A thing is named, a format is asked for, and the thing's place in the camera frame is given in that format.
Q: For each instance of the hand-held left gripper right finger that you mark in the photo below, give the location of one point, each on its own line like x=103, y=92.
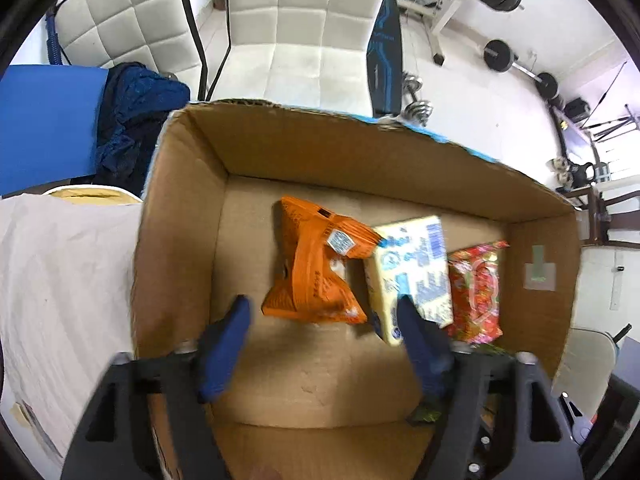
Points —
x=417, y=345

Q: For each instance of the white quilted chair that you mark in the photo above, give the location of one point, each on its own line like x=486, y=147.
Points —
x=130, y=25
x=305, y=40

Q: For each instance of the black barbell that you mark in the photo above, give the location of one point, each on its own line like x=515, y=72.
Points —
x=522, y=67

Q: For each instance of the blue and black board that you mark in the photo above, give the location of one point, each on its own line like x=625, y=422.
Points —
x=385, y=65

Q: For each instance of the red patterned snack bag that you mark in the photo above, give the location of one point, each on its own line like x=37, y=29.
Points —
x=475, y=295

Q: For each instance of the dark blue knitted cloth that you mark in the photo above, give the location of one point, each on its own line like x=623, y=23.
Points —
x=135, y=120

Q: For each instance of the cardboard box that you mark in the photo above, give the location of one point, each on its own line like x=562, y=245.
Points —
x=350, y=260

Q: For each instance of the blue mat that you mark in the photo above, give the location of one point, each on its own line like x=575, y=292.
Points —
x=47, y=125

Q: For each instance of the black kettlebell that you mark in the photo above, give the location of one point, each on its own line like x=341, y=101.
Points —
x=580, y=172

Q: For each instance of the yellow and blue packet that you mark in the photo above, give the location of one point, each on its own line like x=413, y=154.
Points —
x=410, y=270

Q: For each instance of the chrome dumbbell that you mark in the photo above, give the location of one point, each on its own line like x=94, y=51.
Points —
x=417, y=102

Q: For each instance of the beige cloth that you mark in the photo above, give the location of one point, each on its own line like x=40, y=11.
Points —
x=65, y=310

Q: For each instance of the orange snack bag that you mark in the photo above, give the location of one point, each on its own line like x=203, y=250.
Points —
x=312, y=270

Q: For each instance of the green wrapper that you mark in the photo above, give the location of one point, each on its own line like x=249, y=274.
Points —
x=425, y=415

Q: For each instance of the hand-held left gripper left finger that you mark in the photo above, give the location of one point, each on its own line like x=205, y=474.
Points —
x=225, y=350

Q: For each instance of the white weight bench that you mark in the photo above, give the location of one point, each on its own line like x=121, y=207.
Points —
x=440, y=5

